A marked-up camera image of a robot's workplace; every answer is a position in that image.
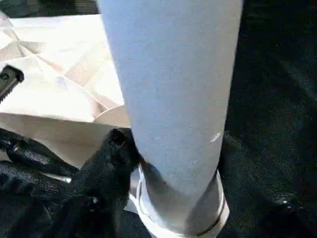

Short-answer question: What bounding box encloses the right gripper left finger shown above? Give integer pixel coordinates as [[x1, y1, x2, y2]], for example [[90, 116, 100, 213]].
[[56, 127, 145, 238]]

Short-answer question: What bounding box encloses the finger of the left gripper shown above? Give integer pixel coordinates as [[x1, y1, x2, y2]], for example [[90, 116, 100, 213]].
[[0, 63, 25, 105], [0, 128, 78, 184]]

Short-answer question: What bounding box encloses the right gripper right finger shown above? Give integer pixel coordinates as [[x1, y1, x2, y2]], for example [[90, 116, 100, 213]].
[[217, 130, 317, 238]]

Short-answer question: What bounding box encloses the white plastic table top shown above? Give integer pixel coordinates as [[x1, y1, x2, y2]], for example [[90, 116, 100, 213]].
[[0, 13, 231, 238]]

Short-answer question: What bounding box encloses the white plastic table leg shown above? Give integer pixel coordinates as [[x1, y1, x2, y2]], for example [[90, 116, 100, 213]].
[[97, 0, 243, 234]]

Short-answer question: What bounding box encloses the black quilted mat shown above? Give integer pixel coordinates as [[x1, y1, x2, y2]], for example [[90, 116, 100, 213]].
[[0, 0, 317, 238]]

